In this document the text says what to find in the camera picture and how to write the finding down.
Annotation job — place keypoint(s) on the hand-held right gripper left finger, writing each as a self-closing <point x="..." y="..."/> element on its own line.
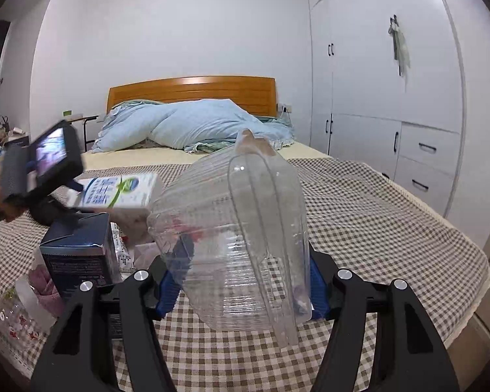
<point x="167" y="298"/>

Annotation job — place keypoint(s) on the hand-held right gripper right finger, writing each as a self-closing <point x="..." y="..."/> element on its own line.
<point x="317" y="294"/>

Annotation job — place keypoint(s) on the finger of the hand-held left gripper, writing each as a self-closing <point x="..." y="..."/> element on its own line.
<point x="74" y="185"/>
<point x="49" y="212"/>

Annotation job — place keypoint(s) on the white green milk carton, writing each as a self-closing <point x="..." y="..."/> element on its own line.
<point x="118" y="190"/>

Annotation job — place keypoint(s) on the dark blue cardboard box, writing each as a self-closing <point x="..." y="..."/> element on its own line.
<point x="77" y="261"/>

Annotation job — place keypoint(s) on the purple towel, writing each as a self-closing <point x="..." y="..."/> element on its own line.
<point x="49" y="298"/>

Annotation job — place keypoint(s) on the clear plastic clamshell container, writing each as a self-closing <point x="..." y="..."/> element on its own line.
<point x="237" y="232"/>

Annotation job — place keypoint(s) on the clear jar with Christmas stickers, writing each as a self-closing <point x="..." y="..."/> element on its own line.
<point x="20" y="326"/>

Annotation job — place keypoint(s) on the black storage box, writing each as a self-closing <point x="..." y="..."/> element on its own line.
<point x="17" y="141"/>

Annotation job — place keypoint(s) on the white tissue box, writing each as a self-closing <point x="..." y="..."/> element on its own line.
<point x="17" y="131"/>

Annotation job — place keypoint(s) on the brown checkered bedspread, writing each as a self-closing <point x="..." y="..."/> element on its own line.
<point x="371" y="220"/>

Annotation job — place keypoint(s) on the light blue duvet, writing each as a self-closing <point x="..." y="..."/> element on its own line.
<point x="196" y="122"/>

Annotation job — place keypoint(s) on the wooden headboard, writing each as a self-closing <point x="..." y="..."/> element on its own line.
<point x="188" y="92"/>

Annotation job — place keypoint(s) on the white built-in wardrobe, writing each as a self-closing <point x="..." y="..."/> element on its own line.
<point x="363" y="69"/>

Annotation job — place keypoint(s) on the pale mesh bag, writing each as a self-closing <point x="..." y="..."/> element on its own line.
<point x="401" y="49"/>

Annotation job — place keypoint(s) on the black frame side table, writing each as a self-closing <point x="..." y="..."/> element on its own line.
<point x="85" y="119"/>

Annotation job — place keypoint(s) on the wall socket with plug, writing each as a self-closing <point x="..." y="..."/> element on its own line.
<point x="284" y="109"/>

